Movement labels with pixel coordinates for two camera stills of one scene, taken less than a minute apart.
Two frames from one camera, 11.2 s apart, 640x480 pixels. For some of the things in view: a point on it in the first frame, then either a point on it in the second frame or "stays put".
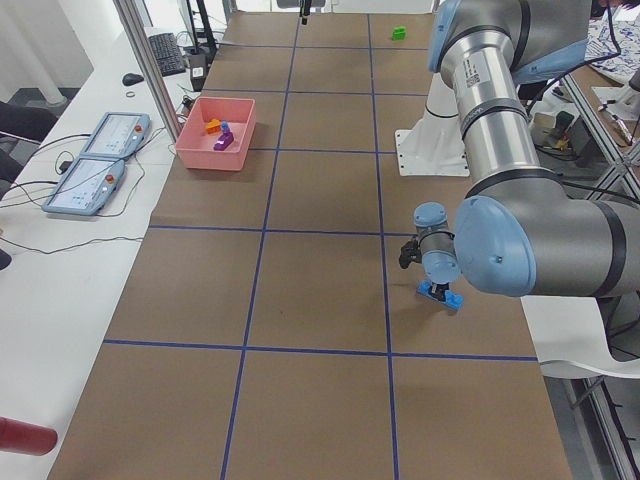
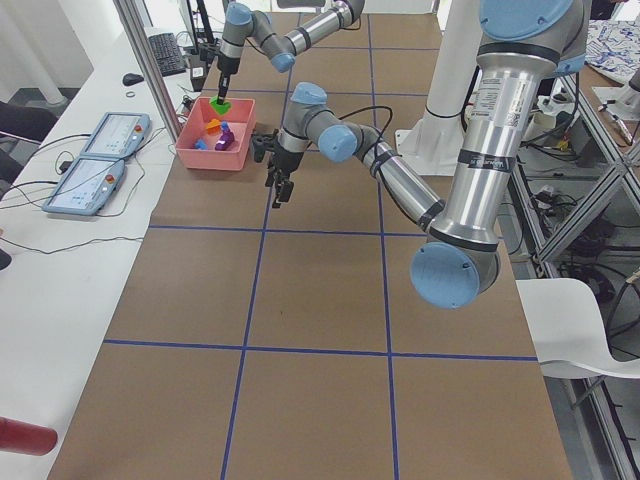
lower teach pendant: [86, 187] stays put
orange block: [213, 126] stays put
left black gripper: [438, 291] to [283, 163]
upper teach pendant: [118, 136] stays put
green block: [399, 33] to [222, 109]
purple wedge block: [223, 141] stays put
